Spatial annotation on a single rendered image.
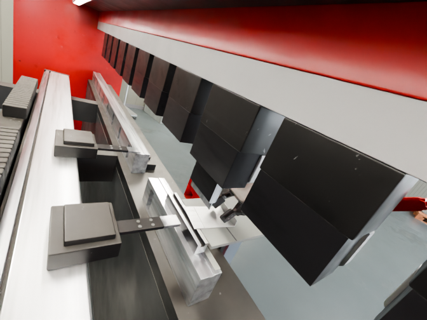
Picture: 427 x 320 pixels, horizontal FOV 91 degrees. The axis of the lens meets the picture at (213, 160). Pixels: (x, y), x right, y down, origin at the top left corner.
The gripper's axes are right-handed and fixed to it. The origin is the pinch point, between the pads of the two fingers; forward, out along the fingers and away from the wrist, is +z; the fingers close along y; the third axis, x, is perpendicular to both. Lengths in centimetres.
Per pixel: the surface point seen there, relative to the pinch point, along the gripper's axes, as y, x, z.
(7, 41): -412, -91, 119
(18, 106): -50, -43, 34
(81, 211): 1.1, -26.8, 21.7
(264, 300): -15, 138, 18
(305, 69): 16.2, -33.6, -20.8
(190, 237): 5.8, -5.8, 10.1
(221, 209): -3.0, 3.7, 0.4
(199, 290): 15.4, -1.5, 14.2
